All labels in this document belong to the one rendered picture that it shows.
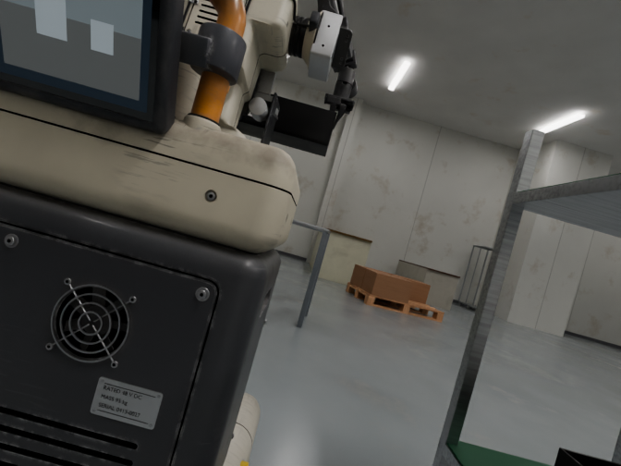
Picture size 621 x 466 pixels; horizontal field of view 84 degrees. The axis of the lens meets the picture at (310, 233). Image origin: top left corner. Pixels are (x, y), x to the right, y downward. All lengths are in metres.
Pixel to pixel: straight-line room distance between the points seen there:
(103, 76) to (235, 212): 0.18
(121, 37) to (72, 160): 0.14
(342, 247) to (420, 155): 4.41
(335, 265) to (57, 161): 6.06
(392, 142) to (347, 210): 2.15
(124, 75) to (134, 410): 0.35
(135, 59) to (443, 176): 9.80
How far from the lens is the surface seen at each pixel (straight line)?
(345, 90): 1.27
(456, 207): 10.12
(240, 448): 0.84
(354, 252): 6.42
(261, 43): 0.89
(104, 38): 0.43
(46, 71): 0.47
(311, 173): 9.34
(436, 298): 7.53
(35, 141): 0.48
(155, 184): 0.41
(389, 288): 5.02
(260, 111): 0.90
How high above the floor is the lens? 0.73
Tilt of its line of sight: level
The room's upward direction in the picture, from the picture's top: 16 degrees clockwise
